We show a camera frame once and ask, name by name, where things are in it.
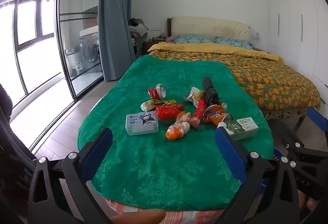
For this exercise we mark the green patterned cloth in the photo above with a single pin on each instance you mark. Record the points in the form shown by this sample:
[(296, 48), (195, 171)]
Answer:
[(153, 162)]

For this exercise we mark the pink striped cloth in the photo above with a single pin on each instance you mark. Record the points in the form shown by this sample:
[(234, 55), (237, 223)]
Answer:
[(184, 216)]

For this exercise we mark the long red wrapper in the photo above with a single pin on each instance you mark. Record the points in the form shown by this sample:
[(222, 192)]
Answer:
[(199, 111)]

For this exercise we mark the orange white snack wrapper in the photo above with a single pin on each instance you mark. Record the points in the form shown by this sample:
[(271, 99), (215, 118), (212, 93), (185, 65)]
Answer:
[(176, 131)]

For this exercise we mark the red plastic bag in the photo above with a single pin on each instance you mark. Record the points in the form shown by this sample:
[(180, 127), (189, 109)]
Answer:
[(166, 112)]

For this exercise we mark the white wardrobe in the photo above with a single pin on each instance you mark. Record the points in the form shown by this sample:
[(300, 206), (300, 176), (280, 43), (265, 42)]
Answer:
[(294, 21)]

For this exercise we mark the crushed red can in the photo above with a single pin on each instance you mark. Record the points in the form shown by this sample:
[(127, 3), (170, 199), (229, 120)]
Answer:
[(156, 93)]

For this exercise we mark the leaf print bed sheet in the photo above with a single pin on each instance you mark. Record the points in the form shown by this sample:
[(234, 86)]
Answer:
[(281, 114)]

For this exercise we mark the dark wooden nightstand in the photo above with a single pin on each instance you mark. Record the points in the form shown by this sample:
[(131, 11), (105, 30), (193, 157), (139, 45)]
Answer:
[(151, 45)]

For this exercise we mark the blue patterned pillow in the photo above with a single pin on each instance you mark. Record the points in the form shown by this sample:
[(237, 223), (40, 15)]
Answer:
[(233, 42), (194, 38)]

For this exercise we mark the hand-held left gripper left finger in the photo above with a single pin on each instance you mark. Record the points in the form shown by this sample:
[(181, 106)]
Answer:
[(98, 152)]

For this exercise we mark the grey blue curtain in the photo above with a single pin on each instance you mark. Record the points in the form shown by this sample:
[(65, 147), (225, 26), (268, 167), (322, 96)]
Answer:
[(114, 21)]

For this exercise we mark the black framed window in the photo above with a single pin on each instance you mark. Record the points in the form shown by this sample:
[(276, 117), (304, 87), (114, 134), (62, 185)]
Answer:
[(25, 34)]

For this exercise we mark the pile of clothes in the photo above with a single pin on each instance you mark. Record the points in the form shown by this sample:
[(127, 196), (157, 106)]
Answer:
[(138, 27)]

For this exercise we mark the black framed glass door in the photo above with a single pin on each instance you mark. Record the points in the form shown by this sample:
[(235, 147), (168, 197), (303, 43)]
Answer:
[(76, 47)]

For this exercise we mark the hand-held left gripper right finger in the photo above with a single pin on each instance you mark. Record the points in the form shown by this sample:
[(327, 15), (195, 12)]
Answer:
[(230, 154)]

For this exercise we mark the yellow white snack wrapper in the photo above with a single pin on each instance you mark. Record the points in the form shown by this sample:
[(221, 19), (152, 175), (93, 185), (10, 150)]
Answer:
[(151, 104)]

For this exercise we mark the orange snack packet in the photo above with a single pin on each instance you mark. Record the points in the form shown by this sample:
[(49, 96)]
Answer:
[(212, 112)]

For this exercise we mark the cream padded headboard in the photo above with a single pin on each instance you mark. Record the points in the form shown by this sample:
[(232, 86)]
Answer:
[(210, 25)]

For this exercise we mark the person's right hand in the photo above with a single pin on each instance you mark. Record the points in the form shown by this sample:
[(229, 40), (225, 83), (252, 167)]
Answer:
[(314, 206)]

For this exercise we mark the cartoon print plastic box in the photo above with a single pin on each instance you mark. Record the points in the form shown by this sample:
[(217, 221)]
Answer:
[(141, 124)]

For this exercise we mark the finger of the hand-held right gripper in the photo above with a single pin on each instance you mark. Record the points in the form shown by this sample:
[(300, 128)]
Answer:
[(297, 151), (316, 116)]

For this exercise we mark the green milk carton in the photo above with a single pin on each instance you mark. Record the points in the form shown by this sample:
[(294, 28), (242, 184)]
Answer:
[(243, 126)]

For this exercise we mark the washing machine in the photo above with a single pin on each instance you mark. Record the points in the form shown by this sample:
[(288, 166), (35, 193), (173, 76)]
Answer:
[(89, 52)]

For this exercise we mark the dark cloth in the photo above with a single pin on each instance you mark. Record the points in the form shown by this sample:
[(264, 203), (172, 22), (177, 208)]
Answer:
[(15, 142)]

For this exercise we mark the black foam net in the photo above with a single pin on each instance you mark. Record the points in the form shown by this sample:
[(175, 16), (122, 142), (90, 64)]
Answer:
[(211, 95)]

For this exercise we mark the white wall socket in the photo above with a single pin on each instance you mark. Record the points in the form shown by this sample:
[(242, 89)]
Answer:
[(256, 35)]

